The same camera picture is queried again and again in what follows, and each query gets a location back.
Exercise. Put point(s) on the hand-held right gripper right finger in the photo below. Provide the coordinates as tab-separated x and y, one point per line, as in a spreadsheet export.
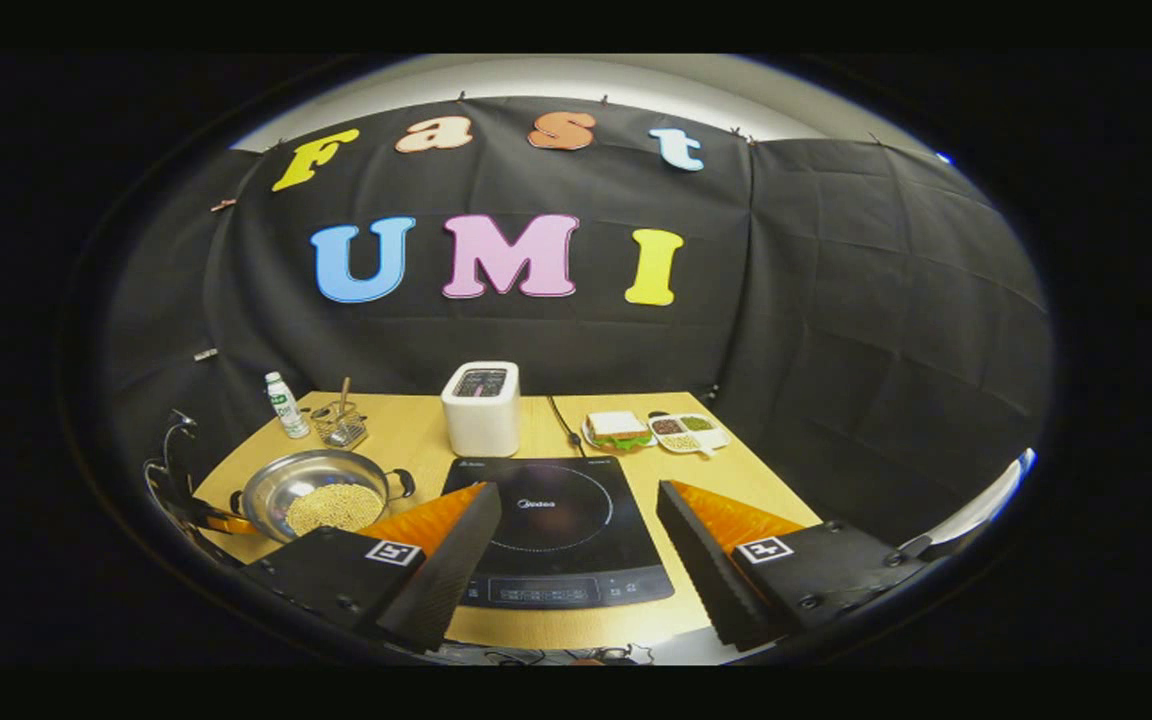
711	570

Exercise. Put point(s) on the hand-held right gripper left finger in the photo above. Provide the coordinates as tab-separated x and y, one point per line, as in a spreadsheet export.
441	570

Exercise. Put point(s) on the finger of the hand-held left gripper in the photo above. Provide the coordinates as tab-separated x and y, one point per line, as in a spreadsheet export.
231	524

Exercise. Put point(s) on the black induction cooktop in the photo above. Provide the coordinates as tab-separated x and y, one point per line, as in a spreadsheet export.
576	520

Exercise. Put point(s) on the white bottle with green label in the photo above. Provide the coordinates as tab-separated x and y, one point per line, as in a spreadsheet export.
288	408

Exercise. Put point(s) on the white divided dish of beans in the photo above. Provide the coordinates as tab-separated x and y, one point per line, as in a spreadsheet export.
688	432

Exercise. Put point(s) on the white toaster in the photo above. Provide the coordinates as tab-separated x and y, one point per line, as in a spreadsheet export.
481	420

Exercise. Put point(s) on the sandwich on plate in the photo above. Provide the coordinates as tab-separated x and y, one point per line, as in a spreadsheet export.
618	428

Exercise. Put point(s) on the black backdrop cloth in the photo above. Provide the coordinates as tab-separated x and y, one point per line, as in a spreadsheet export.
836	300

